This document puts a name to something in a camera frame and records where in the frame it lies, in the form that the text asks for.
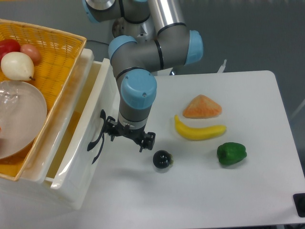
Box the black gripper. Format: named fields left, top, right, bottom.
left=104, top=116, right=156, bottom=152

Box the white drawer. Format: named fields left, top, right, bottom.
left=44, top=59, right=118, bottom=209

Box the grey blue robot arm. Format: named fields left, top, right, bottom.
left=83, top=0, right=203, bottom=150

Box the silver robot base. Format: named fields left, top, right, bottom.
left=112, top=16, right=156, bottom=43

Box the white drawer cabinet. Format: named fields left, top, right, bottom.
left=0, top=49, right=94, bottom=200

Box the dark purple toy mangosteen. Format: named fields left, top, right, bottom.
left=152, top=150, right=173, bottom=169

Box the yellow toy banana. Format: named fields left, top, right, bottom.
left=174, top=115, right=227, bottom=141

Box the orange toy fruit slice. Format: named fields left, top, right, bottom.
left=183, top=94, right=222, bottom=119

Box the green toy bell pepper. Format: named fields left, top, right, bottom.
left=217, top=142, right=247, bottom=166

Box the yellow wicker basket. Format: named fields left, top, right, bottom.
left=0, top=19, right=87, bottom=181

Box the pink toy peach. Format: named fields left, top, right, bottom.
left=20, top=44, right=42, bottom=64

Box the white toy pear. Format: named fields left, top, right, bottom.
left=0, top=52, right=34, bottom=81

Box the red toy apple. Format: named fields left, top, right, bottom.
left=0, top=39, right=21, bottom=60

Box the black table corner device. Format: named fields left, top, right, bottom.
left=293, top=193, right=305, bottom=218

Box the black drawer handle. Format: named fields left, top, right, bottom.
left=87, top=109, right=106, bottom=165

